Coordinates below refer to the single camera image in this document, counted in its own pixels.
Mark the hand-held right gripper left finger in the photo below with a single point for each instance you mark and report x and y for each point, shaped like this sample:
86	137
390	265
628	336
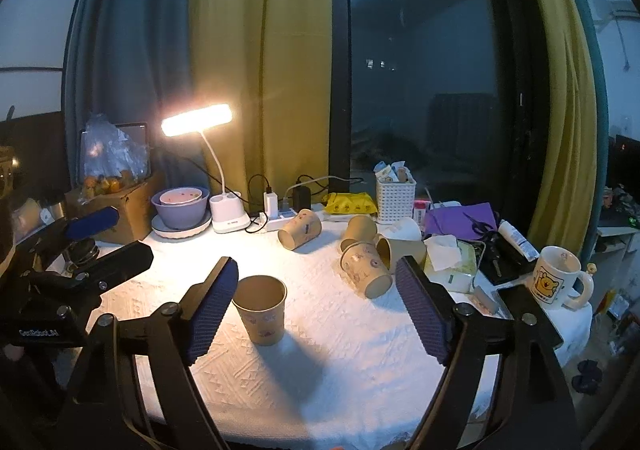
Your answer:
212	312

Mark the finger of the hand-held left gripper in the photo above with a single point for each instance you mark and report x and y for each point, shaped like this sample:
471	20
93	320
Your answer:
92	222
117	262

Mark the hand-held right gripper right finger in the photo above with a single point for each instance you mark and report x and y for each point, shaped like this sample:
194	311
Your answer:
424	315

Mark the printed brown paper cup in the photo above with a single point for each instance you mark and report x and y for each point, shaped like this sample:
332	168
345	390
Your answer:
361	229
367	270
302	230
262	317
405	252

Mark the cardboard box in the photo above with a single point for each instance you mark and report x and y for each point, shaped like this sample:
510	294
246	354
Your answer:
130	212

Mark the pile of oranges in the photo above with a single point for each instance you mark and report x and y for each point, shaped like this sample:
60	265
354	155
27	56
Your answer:
102	184

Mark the tissue pack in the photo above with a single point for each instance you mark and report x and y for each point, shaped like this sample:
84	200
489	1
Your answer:
452	265

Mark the small grey box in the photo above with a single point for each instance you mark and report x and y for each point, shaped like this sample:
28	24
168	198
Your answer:
486	301

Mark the white plate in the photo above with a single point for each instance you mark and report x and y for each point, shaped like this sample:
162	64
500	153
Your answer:
182	231

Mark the clear plastic bag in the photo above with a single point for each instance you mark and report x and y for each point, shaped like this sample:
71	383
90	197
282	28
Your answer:
107	150

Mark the purple bowl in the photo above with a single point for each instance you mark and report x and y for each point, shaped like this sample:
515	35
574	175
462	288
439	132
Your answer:
180	215

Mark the pink bowl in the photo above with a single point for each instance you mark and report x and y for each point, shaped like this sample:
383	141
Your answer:
181	195

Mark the purple cloth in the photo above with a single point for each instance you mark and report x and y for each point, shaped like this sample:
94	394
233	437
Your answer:
452	222

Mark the black case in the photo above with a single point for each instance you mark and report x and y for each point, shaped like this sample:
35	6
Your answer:
507	266

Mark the white desk lamp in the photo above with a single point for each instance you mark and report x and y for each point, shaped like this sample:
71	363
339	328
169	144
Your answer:
227	215

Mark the glass jar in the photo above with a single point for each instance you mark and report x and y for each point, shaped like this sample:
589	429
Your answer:
6	175

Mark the small pink box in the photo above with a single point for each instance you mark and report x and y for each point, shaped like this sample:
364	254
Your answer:
421	210

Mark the black scissors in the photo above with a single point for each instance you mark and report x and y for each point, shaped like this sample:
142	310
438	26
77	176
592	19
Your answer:
484	228

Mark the white plastic basket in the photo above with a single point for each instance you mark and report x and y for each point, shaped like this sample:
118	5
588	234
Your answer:
395	202

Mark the white power strip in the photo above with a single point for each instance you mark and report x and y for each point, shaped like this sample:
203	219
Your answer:
285	220

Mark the white tube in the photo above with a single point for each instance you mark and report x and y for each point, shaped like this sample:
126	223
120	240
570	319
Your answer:
517	240

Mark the white charger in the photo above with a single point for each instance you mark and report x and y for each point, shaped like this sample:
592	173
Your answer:
271	204

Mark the white bear print mug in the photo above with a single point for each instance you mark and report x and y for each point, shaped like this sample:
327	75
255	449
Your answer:
552	280

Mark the yellow snack packet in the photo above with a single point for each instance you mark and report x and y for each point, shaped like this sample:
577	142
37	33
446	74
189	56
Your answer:
350	203

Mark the black charger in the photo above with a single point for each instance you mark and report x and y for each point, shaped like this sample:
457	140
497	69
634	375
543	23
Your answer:
301	199

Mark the bunch of sachets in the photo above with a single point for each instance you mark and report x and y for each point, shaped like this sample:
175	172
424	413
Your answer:
392	173

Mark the dark slippers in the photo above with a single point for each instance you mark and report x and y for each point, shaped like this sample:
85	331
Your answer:
589	376

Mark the white shelf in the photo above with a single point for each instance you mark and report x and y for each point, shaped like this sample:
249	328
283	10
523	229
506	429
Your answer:
617	245

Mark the yellow curtain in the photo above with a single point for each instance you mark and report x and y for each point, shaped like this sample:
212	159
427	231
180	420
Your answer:
560	105
260	55

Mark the black monitor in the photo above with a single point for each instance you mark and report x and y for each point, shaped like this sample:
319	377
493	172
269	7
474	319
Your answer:
627	155

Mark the black window frame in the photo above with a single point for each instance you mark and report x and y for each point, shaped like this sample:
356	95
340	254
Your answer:
339	55

